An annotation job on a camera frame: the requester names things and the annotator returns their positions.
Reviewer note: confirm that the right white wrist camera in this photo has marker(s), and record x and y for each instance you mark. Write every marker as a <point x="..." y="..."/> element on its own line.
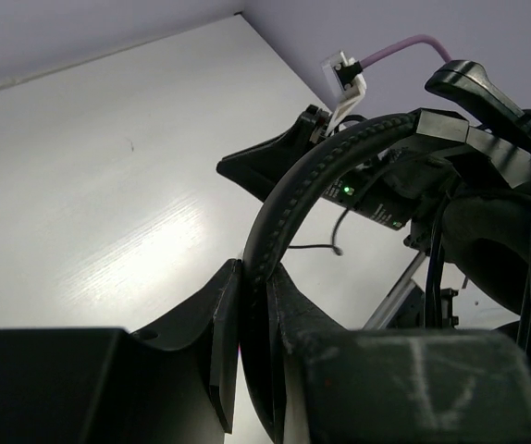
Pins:
<point x="346" y="81"/>

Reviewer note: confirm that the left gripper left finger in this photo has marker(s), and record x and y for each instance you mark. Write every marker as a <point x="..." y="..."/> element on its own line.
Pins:
<point x="172" y="381"/>

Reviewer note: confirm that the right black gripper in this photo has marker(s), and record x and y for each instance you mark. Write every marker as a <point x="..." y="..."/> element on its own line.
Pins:
<point x="391" y="188"/>

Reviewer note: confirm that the black headset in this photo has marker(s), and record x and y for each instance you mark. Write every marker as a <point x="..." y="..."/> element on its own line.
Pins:
<point x="477" y="275"/>

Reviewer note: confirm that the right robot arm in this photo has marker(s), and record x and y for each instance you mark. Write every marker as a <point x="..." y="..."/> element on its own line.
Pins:
<point x="354" y="140"/>

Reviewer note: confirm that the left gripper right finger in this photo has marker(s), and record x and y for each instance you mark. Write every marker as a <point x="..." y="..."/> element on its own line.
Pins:
<point x="334" y="385"/>

